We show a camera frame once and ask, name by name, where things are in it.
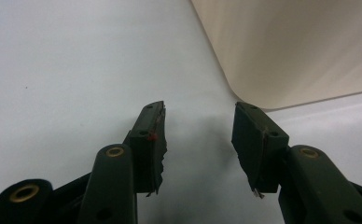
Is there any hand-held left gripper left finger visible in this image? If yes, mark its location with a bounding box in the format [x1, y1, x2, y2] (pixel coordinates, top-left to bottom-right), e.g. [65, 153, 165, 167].
[77, 100, 168, 224]

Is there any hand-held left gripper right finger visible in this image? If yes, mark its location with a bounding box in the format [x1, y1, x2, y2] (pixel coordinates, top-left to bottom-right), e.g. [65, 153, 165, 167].
[230, 101, 362, 224]

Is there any beige plastic container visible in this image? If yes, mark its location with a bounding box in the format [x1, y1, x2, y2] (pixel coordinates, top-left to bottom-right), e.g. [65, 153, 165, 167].
[190, 0, 362, 110]

